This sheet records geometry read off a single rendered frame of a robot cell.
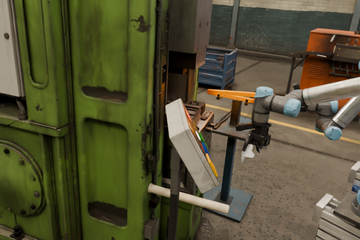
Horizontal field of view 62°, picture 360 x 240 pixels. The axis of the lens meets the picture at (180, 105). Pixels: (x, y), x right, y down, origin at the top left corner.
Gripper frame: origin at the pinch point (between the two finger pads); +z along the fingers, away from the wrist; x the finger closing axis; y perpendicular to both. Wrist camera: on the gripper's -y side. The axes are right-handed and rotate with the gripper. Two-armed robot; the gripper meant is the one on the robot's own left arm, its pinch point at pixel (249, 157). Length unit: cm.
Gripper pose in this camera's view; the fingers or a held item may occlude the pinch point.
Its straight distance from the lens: 151.0
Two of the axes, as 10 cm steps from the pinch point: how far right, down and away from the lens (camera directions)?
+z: -0.6, 9.4, 3.4
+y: 7.0, 2.8, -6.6
